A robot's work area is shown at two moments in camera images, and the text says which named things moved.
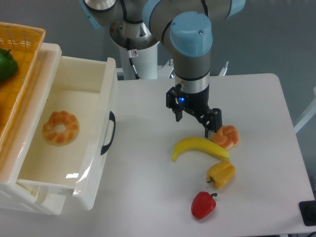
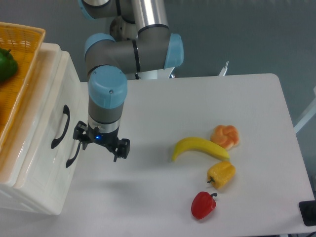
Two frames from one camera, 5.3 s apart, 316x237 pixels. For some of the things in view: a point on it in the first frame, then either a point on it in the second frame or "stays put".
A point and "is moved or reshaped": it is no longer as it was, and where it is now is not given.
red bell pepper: x=203 y=205 stays put
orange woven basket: x=24 y=42 stays put
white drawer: x=73 y=143 is moved or reshaped
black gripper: x=197 y=104 -> x=84 y=134
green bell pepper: x=8 y=65 stays put
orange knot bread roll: x=227 y=136 stays put
